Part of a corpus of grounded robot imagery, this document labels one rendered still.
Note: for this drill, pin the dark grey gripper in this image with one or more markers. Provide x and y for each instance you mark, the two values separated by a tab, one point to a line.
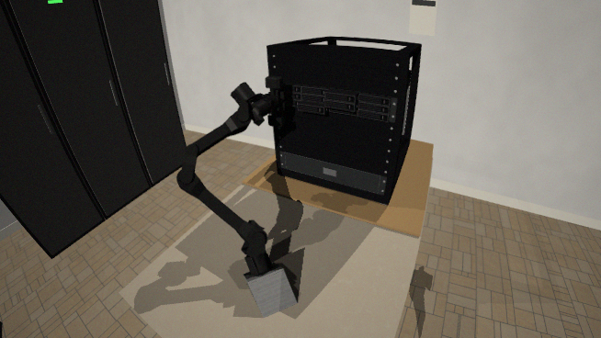
275	82

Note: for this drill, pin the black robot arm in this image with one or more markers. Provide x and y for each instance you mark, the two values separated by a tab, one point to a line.
250	231

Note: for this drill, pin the light brown wooden board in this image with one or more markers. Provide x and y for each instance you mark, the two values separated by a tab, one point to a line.
405	212

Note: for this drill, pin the black server rack frame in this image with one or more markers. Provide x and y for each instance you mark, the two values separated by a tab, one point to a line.
349	154

